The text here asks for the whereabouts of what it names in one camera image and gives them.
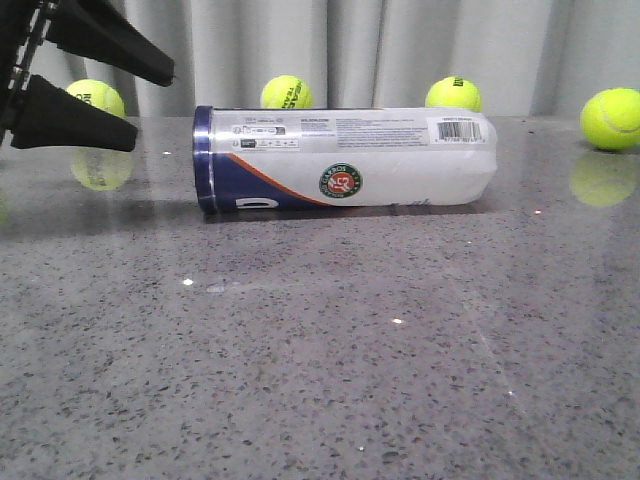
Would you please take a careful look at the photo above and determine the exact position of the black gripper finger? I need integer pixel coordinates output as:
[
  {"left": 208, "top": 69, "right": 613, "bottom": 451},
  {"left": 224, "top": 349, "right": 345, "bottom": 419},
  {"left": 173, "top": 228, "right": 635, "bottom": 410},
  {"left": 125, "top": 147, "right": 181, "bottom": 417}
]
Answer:
[
  {"left": 9, "top": 75, "right": 138, "bottom": 152},
  {"left": 46, "top": 0, "right": 175, "bottom": 87}
]

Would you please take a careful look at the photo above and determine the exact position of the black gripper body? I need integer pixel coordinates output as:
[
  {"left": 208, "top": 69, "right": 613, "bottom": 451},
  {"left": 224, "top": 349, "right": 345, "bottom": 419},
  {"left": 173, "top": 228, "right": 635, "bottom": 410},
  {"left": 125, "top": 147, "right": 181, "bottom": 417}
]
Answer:
[{"left": 1, "top": 1, "right": 61, "bottom": 140}]

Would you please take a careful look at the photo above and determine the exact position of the white tennis ball can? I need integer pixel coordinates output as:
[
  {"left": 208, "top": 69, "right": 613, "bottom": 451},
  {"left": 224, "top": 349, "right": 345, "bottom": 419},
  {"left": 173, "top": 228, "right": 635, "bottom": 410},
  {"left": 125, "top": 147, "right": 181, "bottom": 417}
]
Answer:
[{"left": 193, "top": 106, "right": 498, "bottom": 213}]

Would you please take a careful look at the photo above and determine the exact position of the Roland Garros tennis ball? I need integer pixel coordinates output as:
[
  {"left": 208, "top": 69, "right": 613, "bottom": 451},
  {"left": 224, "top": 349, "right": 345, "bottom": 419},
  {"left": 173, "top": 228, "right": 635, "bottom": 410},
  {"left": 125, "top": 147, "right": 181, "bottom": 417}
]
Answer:
[{"left": 66, "top": 79, "right": 126, "bottom": 118}]

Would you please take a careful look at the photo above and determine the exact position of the Head Team tennis ball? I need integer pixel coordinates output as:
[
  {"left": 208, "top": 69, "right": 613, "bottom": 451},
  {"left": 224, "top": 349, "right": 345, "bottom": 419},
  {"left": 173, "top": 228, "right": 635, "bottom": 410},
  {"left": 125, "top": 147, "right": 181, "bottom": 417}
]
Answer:
[{"left": 260, "top": 75, "right": 314, "bottom": 109}]

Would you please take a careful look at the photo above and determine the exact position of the Wilson tennis ball behind can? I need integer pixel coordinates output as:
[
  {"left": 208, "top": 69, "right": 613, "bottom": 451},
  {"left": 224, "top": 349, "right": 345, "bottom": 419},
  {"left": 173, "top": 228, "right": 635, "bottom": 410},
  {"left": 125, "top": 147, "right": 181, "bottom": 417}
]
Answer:
[{"left": 425, "top": 76, "right": 482, "bottom": 112}]

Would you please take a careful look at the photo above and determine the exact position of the far right tennis ball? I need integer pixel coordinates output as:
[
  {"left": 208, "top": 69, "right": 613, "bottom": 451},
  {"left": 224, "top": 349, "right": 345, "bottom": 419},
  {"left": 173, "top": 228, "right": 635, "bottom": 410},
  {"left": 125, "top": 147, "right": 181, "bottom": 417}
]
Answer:
[{"left": 580, "top": 88, "right": 639, "bottom": 151}]

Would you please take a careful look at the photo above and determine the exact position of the grey pleated curtain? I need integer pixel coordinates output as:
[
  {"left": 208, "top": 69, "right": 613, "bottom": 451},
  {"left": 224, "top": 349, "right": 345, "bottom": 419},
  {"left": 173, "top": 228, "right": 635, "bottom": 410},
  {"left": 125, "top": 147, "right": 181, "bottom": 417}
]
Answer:
[{"left": 31, "top": 1, "right": 639, "bottom": 117}]

